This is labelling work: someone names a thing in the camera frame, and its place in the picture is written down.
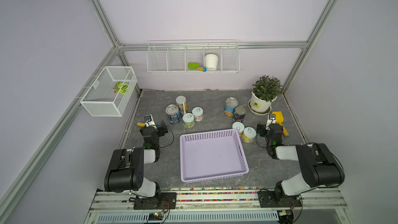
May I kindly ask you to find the dark navy can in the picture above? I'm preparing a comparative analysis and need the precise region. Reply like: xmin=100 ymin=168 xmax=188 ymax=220
xmin=233 ymin=105 xmax=247 ymax=122

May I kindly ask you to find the yellow label small can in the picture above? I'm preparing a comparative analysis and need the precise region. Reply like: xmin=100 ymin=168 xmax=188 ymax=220
xmin=242 ymin=127 xmax=257 ymax=143

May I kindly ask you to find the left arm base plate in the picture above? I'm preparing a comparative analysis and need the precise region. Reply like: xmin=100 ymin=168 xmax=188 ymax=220
xmin=133 ymin=192 xmax=177 ymax=210

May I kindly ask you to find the teal toy garden fork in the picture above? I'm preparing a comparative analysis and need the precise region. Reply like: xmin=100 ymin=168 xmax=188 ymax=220
xmin=137 ymin=122 xmax=146 ymax=127

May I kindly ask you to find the yellow toy shovel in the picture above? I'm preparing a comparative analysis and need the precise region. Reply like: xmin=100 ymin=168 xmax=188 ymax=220
xmin=272 ymin=111 xmax=289 ymax=138

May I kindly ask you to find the blue soup can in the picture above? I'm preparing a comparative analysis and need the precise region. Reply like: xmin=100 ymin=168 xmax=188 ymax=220
xmin=224 ymin=97 xmax=238 ymax=117
xmin=165 ymin=104 xmax=181 ymax=124

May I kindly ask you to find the pink label small can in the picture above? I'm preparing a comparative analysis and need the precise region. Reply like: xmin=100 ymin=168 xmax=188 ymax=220
xmin=192 ymin=107 xmax=204 ymax=122

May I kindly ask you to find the green toy scoop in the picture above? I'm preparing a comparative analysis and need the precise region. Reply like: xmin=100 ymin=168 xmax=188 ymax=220
xmin=188 ymin=62 xmax=207 ymax=72

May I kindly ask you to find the lilac plastic basket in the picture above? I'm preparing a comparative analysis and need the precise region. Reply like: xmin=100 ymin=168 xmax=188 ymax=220
xmin=180 ymin=129 xmax=249 ymax=184

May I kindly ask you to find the white wire side basket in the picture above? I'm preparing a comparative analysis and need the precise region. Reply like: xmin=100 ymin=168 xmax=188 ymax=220
xmin=80 ymin=66 xmax=137 ymax=117

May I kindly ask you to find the white empty flower pot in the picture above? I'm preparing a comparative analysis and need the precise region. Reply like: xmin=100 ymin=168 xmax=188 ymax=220
xmin=204 ymin=54 xmax=219 ymax=72

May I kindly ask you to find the tall colourful can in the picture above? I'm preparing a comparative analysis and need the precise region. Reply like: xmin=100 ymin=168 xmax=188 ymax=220
xmin=176 ymin=95 xmax=187 ymax=116

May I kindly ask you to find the white wire wall shelf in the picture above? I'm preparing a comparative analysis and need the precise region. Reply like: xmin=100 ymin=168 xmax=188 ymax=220
xmin=146 ymin=39 xmax=240 ymax=74

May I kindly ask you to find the aluminium frame rail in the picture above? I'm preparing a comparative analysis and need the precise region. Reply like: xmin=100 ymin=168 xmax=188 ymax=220
xmin=89 ymin=187 xmax=348 ymax=213

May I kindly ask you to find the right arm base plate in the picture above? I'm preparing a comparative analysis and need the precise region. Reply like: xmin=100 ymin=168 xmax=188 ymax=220
xmin=257 ymin=190 xmax=302 ymax=209

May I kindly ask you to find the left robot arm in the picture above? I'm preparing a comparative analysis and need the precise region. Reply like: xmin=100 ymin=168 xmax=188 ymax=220
xmin=104 ymin=121 xmax=168 ymax=202

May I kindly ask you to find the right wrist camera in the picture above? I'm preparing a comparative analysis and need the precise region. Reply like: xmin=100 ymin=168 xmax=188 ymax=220
xmin=267 ymin=114 xmax=276 ymax=125

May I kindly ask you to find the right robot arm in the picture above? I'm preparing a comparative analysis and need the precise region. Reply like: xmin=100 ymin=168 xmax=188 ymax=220
xmin=256 ymin=123 xmax=345 ymax=201

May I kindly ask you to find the potted green plant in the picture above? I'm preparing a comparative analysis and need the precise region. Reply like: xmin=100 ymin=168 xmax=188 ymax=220
xmin=248 ymin=75 xmax=283 ymax=115

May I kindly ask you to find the orange label small can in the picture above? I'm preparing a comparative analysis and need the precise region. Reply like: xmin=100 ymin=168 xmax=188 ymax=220
xmin=232 ymin=121 xmax=245 ymax=136

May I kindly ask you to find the green toy in basket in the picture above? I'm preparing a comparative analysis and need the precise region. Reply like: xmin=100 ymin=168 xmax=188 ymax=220
xmin=114 ymin=82 xmax=129 ymax=95

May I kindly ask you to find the green label small can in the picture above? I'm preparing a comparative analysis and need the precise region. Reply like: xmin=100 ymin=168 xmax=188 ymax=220
xmin=182 ymin=113 xmax=195 ymax=128

